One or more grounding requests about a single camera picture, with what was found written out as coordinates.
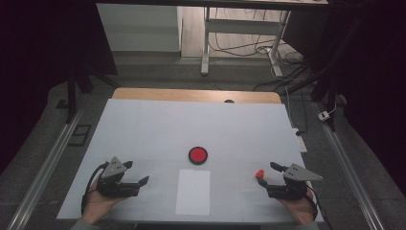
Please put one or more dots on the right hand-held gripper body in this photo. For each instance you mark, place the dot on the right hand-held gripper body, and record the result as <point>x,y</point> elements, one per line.
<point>287,190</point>

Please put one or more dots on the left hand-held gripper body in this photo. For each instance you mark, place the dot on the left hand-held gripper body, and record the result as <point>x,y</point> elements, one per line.
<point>113,187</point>

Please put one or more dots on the small orange stamp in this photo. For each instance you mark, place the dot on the small orange stamp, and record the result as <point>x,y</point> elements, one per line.
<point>260,174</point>

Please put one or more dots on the white paper sheet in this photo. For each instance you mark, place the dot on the white paper sheet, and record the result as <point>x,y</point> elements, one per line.
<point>193,195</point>

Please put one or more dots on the round red ink pad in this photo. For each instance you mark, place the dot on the round red ink pad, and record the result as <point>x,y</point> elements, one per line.
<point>198,155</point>

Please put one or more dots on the person's right hand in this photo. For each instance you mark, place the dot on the person's right hand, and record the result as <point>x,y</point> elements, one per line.
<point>298,209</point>

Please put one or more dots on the person's left hand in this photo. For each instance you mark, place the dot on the person's left hand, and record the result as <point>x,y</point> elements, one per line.
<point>99,204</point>

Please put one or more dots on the white power strip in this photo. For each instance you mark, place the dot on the white power strip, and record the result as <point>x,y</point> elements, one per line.
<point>300,142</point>

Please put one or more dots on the black floor plate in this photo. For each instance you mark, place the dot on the black floor plate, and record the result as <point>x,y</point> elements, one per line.
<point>79,134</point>

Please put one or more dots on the small white adapter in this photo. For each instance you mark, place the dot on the small white adapter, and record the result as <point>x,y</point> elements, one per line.
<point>324,115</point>

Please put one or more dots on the black table grommet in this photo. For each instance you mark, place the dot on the black table grommet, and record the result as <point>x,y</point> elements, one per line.
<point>229,101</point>

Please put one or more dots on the black metal stand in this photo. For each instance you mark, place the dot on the black metal stand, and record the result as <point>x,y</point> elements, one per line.
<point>328,89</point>
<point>72,92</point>

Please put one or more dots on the dark curtain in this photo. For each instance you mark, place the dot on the dark curtain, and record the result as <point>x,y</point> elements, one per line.
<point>38,64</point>
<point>376,80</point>

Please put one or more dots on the grey cabinet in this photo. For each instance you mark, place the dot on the grey cabinet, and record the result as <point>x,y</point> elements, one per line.
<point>140,28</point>

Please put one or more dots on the aluminium rail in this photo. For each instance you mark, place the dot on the aluminium rail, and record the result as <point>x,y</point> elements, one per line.
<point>348,169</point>
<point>48,163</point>

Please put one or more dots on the white desk frame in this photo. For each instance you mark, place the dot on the white desk frame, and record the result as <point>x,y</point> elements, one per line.
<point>242,26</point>

